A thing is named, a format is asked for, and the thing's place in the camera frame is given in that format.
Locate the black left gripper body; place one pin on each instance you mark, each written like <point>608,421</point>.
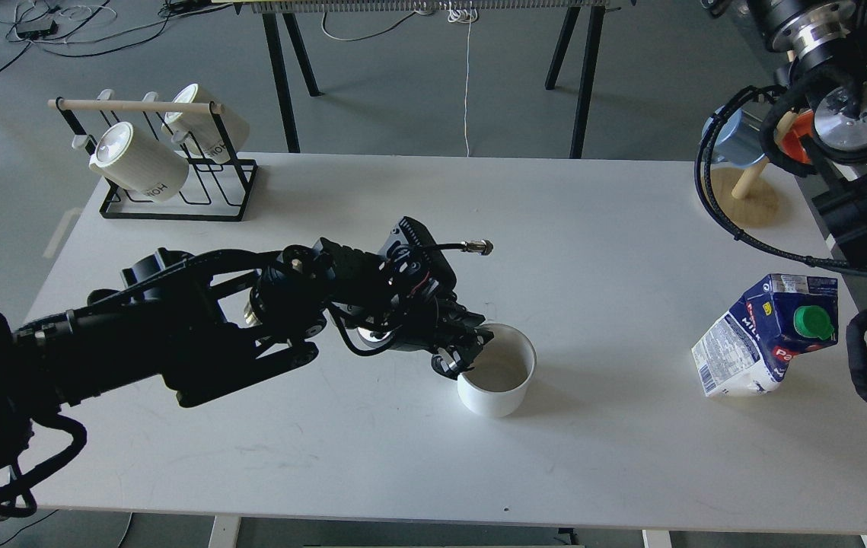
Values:
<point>395,299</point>

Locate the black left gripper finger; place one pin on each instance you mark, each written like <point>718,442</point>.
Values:
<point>465,326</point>
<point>452,359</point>

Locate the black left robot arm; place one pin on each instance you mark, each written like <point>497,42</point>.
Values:
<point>214,323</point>

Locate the black wire mug rack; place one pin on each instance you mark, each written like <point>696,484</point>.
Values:
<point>212,192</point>

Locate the black trestle table legs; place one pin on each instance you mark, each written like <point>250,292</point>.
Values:
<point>493,78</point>

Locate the white ribbed mug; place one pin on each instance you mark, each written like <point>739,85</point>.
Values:
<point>138,162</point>
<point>205,140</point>

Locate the wooden mug tree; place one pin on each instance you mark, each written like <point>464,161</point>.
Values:
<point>760,196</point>

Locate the blue white milk carton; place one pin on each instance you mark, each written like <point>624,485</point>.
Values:
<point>747,351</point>

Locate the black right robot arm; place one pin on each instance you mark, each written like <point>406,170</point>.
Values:
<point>817,122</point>

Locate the white mug black handle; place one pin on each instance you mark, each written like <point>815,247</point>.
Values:
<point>500,376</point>

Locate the white ribbed mug front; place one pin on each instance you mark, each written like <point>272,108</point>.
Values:
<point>138,162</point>

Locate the white ribbed mug rear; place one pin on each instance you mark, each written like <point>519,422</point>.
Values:
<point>205,140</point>

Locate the blue mug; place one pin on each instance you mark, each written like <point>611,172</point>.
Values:
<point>738,141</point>

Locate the orange mug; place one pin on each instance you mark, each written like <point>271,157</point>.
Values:
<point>800,128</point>

